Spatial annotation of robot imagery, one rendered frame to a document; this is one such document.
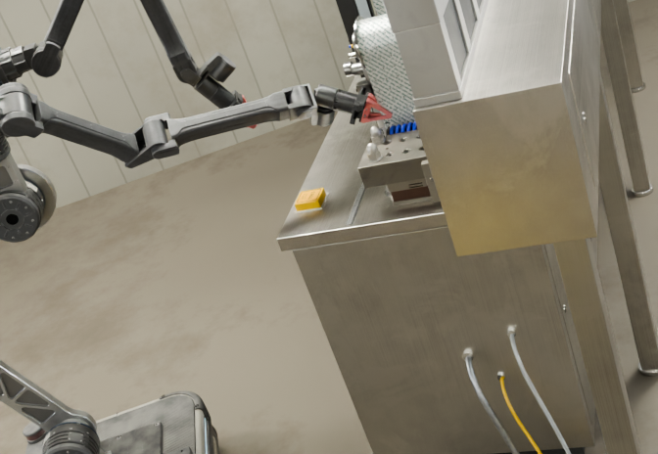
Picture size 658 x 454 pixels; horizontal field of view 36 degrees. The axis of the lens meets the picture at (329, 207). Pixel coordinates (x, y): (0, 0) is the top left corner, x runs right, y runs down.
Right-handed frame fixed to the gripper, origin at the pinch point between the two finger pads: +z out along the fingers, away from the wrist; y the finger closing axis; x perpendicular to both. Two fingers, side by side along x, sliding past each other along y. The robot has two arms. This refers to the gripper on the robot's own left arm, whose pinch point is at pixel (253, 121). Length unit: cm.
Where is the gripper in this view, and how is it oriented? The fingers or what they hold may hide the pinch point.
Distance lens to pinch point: 303.1
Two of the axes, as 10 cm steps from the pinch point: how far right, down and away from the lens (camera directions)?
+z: 7.3, 5.6, 3.8
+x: -6.7, 7.1, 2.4
